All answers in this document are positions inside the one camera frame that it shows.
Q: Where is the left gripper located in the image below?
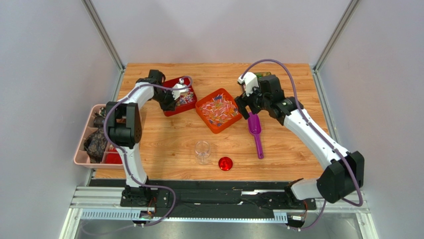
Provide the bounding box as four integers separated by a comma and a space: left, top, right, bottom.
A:
151, 88, 180, 113

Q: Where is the purple plastic scoop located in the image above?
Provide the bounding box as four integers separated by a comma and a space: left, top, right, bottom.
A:
247, 112, 264, 159

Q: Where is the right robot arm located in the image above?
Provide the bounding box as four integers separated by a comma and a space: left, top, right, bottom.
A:
235, 72, 364, 203

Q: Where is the pink organizer basket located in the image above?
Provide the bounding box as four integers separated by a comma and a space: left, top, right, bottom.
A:
74, 104, 123, 169

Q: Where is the red jar lid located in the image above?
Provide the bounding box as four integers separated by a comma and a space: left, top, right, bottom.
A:
218, 157, 233, 171

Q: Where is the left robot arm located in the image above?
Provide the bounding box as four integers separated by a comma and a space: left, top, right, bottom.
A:
104, 70, 177, 201

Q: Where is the clear plastic jar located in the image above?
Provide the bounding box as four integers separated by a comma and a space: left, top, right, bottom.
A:
194, 140, 211, 165

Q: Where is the clear tray of colourful candies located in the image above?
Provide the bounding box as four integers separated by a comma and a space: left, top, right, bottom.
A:
254, 72, 271, 79

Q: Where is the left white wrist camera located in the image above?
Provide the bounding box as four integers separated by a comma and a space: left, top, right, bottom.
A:
172, 78, 189, 100

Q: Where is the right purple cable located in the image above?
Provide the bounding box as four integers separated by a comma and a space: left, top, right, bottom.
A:
240, 59, 364, 231

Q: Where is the orange tray of lollipops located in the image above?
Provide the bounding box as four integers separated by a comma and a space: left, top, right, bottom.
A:
195, 88, 242, 134

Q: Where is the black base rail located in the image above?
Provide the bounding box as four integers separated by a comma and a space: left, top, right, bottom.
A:
120, 180, 317, 219

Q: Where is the red tray of swirl lollipops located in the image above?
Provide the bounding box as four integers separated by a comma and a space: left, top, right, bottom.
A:
163, 78, 197, 117

